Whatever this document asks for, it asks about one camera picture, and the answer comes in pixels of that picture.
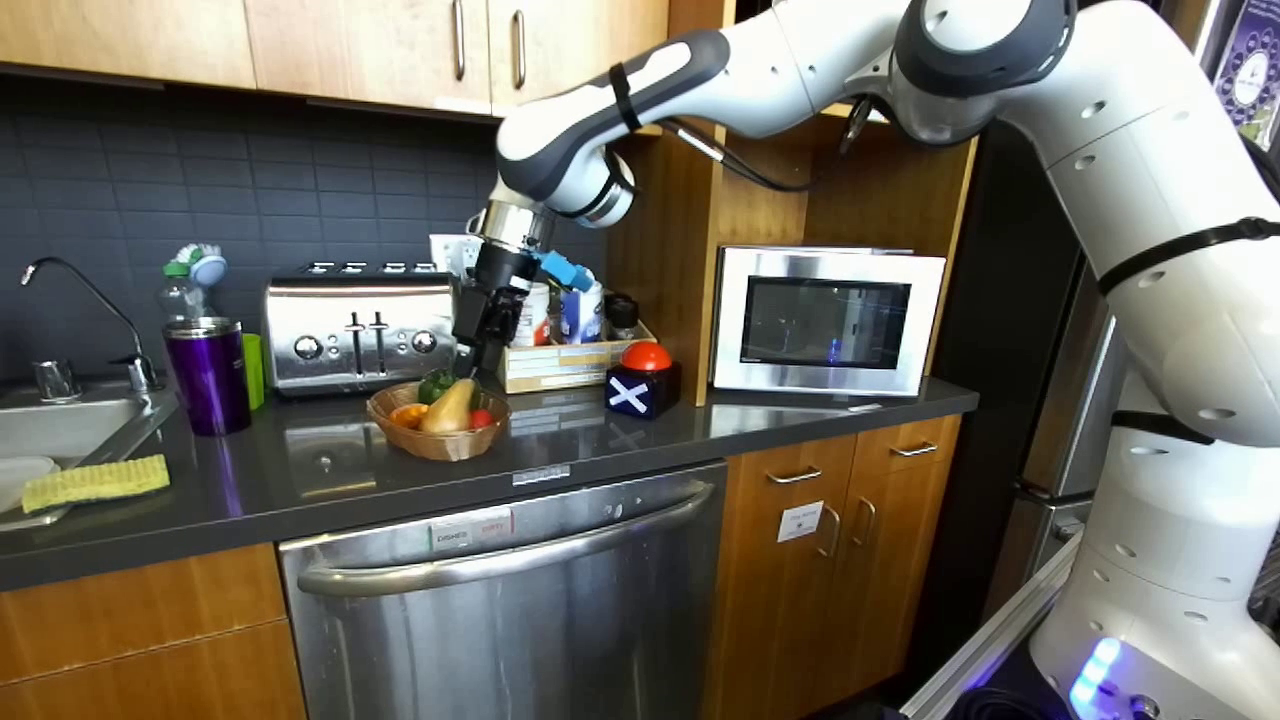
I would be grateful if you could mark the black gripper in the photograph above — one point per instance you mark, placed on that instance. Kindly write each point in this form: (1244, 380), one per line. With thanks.
(488, 292)

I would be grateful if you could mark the yellow toy pear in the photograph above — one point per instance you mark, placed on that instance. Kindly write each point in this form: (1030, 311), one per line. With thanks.
(452, 404)

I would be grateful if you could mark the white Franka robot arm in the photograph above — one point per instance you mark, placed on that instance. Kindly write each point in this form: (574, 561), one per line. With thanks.
(1172, 532)

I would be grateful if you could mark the round wicker basket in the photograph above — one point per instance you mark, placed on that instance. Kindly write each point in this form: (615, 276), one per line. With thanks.
(441, 447)

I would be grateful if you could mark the red toy strawberry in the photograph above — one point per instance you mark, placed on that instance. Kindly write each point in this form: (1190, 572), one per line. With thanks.
(485, 423)

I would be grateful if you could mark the green toy bell pepper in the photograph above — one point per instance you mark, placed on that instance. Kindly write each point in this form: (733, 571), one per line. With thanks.
(431, 388)

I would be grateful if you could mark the wooden caddy box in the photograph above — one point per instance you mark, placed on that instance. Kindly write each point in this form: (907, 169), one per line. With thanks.
(574, 366)

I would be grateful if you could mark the orange toy carrot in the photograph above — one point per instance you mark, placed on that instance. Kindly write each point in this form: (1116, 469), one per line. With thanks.
(411, 417)

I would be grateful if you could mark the blue and white bottle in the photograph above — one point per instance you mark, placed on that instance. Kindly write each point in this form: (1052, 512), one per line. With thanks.
(580, 312)

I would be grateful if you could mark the stainless steel toaster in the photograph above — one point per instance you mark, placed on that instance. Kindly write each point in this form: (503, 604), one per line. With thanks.
(361, 332)

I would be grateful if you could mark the black topped grinder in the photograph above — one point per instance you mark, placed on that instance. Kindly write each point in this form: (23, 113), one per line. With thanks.
(621, 312)

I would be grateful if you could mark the wooden shelf unit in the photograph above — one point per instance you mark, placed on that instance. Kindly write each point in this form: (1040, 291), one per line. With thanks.
(681, 265)

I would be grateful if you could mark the green cup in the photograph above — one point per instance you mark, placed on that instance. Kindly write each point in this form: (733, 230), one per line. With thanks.
(252, 372)

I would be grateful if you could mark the stainless steel dishwasher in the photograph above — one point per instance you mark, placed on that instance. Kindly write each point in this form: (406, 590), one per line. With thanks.
(507, 626)

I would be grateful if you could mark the purple tumbler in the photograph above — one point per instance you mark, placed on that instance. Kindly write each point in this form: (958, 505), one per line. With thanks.
(211, 384)

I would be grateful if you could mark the clear bottle with green cap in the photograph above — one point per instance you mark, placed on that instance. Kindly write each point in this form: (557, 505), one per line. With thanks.
(189, 276)

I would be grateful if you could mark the small white microwave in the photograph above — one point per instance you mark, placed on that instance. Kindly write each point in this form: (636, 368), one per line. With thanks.
(824, 372)

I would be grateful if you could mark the white cabinet label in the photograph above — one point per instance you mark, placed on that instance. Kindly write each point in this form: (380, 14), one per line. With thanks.
(801, 520)

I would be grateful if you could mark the chrome sink faucet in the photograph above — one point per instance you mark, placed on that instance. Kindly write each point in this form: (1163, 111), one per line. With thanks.
(133, 363)

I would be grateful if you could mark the wooden base cabinet with label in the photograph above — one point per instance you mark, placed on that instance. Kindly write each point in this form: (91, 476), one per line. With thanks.
(787, 626)

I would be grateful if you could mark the yellow green sponge cloth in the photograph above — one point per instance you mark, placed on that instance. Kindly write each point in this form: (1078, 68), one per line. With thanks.
(95, 485)

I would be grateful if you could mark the stainless steel sink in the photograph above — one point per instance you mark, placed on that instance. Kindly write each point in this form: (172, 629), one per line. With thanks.
(60, 429)

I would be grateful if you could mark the small metal sink fitting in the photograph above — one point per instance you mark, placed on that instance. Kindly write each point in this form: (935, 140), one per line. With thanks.
(54, 380)

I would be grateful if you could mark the wooden sink base cabinet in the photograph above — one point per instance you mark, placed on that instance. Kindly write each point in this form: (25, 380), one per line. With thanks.
(133, 641)

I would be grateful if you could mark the stainless steel refrigerator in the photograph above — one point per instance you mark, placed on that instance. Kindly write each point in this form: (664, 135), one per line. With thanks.
(1081, 401)

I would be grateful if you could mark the purple poster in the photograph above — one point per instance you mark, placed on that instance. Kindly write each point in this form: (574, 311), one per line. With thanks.
(1255, 66)

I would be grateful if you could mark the white wall outlet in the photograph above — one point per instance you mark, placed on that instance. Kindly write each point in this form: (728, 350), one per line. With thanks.
(451, 254)

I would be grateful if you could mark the blue wrist camera box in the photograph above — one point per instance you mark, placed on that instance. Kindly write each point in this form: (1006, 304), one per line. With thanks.
(566, 269)

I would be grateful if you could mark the wooden wall cabinet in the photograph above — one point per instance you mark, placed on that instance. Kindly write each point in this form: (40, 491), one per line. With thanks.
(332, 47)

